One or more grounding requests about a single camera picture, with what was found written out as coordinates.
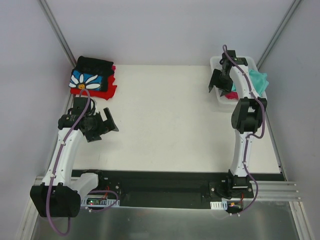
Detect white plastic basket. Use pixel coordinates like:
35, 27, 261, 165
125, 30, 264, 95
210, 56, 267, 109

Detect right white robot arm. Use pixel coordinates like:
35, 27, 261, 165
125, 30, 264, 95
208, 45, 268, 200

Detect left white cable duct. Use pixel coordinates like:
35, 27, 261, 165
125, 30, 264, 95
80, 197, 120, 208

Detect red folded t shirt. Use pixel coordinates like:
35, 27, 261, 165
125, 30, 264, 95
69, 74, 117, 100

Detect right white cable duct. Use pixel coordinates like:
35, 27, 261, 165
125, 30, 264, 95
210, 201, 228, 211

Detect left aluminium frame post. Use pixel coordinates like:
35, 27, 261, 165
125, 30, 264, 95
37, 0, 76, 67

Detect magenta t shirt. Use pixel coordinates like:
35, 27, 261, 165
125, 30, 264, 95
225, 92, 239, 100

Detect aluminium frame post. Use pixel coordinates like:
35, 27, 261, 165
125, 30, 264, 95
256, 0, 303, 70
37, 0, 76, 67

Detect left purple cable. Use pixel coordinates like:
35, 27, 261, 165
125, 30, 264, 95
46, 88, 119, 236

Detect pink folded t shirt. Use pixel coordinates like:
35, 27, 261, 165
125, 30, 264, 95
111, 65, 116, 75

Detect teal t shirt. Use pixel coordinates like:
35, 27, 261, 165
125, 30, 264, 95
231, 69, 270, 97

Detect white cable duct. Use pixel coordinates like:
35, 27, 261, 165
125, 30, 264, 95
80, 197, 120, 208
210, 201, 228, 211

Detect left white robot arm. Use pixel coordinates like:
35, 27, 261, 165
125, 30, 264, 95
30, 97, 119, 218

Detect right aluminium frame post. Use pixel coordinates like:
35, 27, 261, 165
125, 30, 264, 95
256, 0, 303, 70

